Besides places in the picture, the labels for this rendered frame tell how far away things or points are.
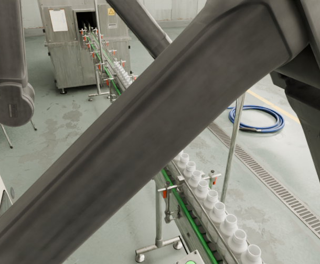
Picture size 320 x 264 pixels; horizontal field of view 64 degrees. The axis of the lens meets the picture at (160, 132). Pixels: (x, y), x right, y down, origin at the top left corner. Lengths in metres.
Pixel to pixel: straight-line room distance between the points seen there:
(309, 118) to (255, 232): 2.16
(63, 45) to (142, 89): 4.41
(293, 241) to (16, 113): 2.24
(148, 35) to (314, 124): 0.44
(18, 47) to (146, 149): 0.47
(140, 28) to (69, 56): 4.06
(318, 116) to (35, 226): 0.25
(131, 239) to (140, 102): 2.11
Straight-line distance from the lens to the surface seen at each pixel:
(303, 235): 2.55
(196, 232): 1.05
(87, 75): 4.77
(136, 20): 0.61
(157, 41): 0.63
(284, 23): 0.18
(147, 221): 2.35
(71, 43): 4.57
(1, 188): 0.60
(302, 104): 0.28
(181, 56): 0.17
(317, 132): 0.30
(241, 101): 1.52
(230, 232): 0.91
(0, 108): 0.63
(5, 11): 0.59
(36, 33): 10.17
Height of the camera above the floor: 1.83
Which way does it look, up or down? 32 degrees down
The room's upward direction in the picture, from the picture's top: straight up
